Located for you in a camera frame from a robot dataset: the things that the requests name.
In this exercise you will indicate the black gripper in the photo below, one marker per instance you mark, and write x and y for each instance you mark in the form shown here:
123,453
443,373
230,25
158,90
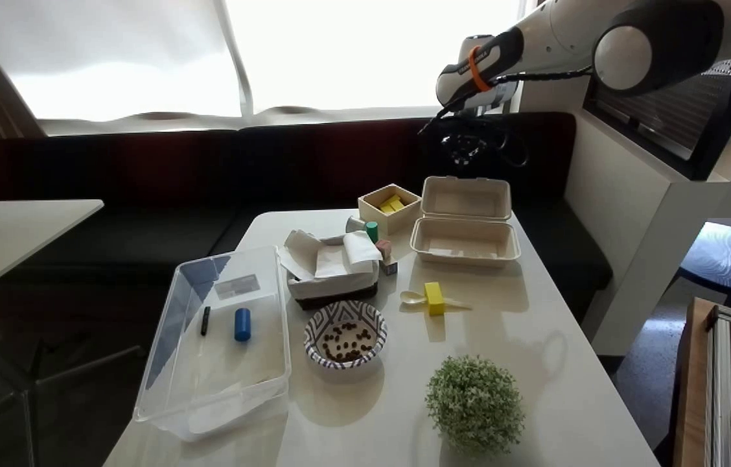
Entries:
475,132

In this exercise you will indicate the white foam lunch pack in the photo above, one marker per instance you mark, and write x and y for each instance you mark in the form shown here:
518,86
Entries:
461,221

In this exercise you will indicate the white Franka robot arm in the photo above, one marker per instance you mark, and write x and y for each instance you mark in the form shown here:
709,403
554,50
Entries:
640,43

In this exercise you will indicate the yellow item in wooden box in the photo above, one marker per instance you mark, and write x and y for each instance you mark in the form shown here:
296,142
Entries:
391,203

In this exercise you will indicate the small green block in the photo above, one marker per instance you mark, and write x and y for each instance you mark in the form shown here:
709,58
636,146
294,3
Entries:
370,233

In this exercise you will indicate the small pink block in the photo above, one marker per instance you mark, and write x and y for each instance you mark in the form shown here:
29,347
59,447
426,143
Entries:
383,250

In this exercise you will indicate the small grey block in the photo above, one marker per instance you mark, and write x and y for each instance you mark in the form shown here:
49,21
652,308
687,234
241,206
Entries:
388,269

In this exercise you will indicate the yellow block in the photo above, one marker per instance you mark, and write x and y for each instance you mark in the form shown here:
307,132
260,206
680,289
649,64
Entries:
434,299

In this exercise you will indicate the white desk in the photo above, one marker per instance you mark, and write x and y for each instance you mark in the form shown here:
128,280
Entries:
615,217

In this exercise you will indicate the patterned bowl with beans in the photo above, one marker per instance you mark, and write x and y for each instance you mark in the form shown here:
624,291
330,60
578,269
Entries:
344,338

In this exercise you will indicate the green ball plant in pot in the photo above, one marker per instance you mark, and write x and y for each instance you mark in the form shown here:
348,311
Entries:
475,407

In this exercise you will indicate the white label card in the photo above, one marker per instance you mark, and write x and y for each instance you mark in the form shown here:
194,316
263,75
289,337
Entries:
236,287

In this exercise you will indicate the blue cylinder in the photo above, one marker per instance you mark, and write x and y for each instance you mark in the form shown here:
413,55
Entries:
241,325

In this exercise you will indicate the dark bench sofa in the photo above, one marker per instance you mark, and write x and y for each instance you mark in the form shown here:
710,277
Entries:
167,184

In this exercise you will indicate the black marker pen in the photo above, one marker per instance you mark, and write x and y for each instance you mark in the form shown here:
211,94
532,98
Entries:
206,321

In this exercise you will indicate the clear plastic storage bin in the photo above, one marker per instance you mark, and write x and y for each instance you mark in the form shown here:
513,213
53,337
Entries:
211,381

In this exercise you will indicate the white window shade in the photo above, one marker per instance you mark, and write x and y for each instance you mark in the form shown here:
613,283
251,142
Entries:
123,54

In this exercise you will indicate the white side table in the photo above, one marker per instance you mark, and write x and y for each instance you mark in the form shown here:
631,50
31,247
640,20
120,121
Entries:
10,237

